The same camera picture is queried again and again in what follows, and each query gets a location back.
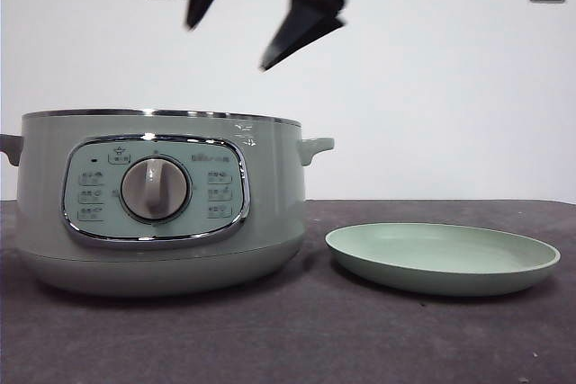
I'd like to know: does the pale green electric steamer pot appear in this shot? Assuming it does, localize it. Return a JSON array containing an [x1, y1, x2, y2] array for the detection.
[[0, 108, 336, 299]]

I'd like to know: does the pale green round plate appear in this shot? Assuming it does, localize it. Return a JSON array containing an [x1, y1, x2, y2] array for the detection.
[[324, 221, 562, 298]]

